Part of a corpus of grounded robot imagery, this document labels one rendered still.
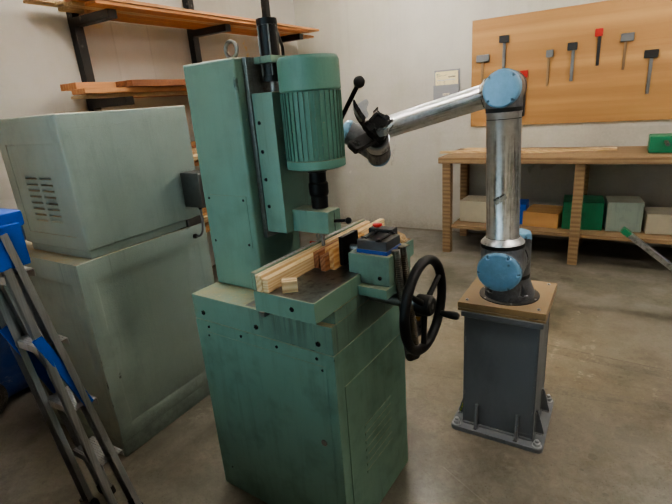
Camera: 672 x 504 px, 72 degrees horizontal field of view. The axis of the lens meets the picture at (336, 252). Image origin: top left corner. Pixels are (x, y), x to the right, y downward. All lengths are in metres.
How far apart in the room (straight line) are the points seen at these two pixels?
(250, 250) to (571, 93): 3.50
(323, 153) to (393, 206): 3.80
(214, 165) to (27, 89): 2.13
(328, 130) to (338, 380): 0.70
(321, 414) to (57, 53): 2.91
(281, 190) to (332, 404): 0.65
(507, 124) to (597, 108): 2.91
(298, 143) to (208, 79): 0.35
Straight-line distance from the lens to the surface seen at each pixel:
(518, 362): 1.98
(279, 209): 1.45
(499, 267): 1.69
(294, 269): 1.35
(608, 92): 4.50
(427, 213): 4.97
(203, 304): 1.62
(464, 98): 1.81
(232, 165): 1.49
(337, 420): 1.44
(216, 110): 1.50
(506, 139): 1.64
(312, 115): 1.32
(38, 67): 3.58
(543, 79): 4.54
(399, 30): 4.95
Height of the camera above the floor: 1.39
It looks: 18 degrees down
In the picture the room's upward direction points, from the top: 4 degrees counter-clockwise
